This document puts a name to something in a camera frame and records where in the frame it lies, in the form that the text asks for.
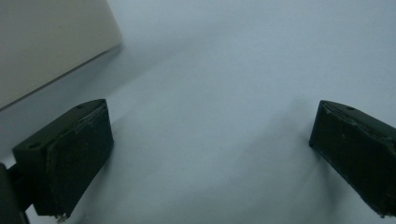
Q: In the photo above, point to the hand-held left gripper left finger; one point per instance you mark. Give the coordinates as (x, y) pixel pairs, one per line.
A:
(71, 155)

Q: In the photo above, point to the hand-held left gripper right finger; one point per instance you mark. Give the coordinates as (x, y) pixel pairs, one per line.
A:
(358, 146)

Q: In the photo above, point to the beige flat box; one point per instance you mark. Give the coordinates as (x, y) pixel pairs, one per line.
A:
(46, 43)

